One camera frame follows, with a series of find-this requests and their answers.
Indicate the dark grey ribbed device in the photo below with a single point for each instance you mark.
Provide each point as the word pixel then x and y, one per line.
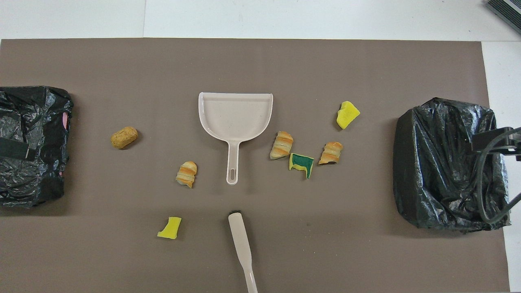
pixel 508 10

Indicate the black bag lined pink bin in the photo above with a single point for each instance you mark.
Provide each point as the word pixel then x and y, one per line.
pixel 36 114

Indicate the brown table mat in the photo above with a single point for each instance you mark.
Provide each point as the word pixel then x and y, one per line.
pixel 260 65

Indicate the brown bread roll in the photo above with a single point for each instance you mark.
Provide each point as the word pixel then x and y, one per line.
pixel 124 137

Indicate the beige plastic dustpan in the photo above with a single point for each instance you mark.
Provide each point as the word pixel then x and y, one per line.
pixel 234 118

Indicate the striped croissant piece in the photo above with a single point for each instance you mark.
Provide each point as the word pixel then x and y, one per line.
pixel 186 173
pixel 330 152
pixel 281 145

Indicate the green and yellow sponge piece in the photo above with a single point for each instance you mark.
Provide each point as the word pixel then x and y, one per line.
pixel 301 162

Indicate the beige hand brush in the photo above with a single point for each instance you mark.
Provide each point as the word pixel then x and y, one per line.
pixel 240 240

